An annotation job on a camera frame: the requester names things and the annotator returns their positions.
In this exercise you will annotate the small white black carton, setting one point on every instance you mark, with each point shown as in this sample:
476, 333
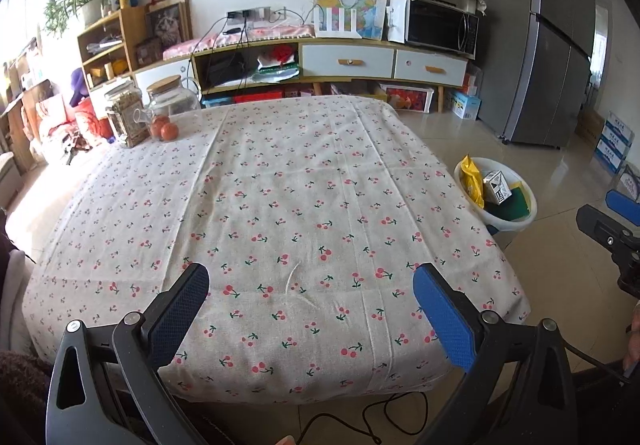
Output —
497, 187

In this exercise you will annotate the black set-top device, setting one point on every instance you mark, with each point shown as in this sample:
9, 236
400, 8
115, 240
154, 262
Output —
225, 70

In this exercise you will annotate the blue plastic basket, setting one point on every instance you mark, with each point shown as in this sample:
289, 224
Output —
216, 102

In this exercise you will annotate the orange white box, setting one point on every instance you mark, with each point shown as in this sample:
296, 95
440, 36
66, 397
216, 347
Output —
471, 82

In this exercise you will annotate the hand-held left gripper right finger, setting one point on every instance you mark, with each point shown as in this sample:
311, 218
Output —
442, 320

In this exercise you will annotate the white drawer with round hole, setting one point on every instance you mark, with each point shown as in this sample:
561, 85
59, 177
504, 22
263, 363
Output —
450, 65

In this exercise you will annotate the glass teapot with wooden lid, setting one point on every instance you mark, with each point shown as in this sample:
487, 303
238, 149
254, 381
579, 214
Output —
170, 100

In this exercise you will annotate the white paper bag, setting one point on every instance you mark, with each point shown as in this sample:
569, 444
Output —
397, 20

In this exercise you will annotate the white plastic bucket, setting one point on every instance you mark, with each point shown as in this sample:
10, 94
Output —
525, 217

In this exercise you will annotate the dark fuzzy cloth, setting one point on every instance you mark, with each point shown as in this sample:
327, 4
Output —
20, 395

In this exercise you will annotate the grey refrigerator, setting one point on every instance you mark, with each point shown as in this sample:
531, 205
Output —
545, 50

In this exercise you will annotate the square glass jar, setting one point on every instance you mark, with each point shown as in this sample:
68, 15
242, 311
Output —
125, 117

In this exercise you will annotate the fish print storage box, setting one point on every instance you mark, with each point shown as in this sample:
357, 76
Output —
412, 99

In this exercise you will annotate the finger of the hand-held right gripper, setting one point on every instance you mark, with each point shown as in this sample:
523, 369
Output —
624, 207
600, 225

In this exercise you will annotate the pink cloth runner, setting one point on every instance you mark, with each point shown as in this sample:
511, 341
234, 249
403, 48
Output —
250, 32

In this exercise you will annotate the person's right hand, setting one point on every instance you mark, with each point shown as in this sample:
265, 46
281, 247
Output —
635, 340

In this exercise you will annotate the cherry print tablecloth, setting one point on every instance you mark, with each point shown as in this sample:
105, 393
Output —
300, 205

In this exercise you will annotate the red cloth pile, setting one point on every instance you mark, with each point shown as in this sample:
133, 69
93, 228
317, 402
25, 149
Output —
90, 120

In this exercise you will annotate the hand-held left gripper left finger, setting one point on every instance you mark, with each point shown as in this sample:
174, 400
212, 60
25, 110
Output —
180, 320

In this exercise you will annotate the white wall power strip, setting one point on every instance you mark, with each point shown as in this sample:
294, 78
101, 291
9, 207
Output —
247, 15

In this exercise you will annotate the yellow snack packet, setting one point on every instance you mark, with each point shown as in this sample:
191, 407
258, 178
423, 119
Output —
471, 180

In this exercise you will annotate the wooden open shelf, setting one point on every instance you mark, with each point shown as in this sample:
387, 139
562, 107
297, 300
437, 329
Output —
115, 40

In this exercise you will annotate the wooden tv cabinet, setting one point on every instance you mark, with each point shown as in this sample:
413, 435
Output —
440, 100

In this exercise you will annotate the blue white carton box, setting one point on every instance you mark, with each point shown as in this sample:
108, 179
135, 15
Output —
465, 105

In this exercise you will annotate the red gift box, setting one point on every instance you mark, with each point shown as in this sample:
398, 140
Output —
255, 98

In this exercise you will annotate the black microwave oven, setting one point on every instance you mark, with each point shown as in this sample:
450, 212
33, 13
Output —
440, 27

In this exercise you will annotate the stack of blue white boxes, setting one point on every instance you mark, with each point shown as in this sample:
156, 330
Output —
615, 142

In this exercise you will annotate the red fabric item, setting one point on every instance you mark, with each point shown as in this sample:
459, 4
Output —
282, 54

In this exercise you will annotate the white slotted rack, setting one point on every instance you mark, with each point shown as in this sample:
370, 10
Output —
335, 22

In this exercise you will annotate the yellow green sponge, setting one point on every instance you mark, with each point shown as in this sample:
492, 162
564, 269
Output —
510, 207

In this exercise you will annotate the orange fruit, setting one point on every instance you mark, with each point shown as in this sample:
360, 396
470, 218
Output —
170, 131
157, 125

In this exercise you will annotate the colourful map board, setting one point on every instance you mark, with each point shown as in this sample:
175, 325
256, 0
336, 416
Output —
370, 7

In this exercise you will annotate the green white bag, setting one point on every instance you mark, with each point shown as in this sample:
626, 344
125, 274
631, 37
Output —
275, 72

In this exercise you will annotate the wide white cabinet drawer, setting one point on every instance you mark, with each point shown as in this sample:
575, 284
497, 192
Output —
330, 62

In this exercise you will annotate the brown cardboard box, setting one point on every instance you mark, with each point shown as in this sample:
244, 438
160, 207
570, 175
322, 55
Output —
590, 127

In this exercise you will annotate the framed animal picture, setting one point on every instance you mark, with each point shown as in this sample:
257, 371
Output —
167, 22

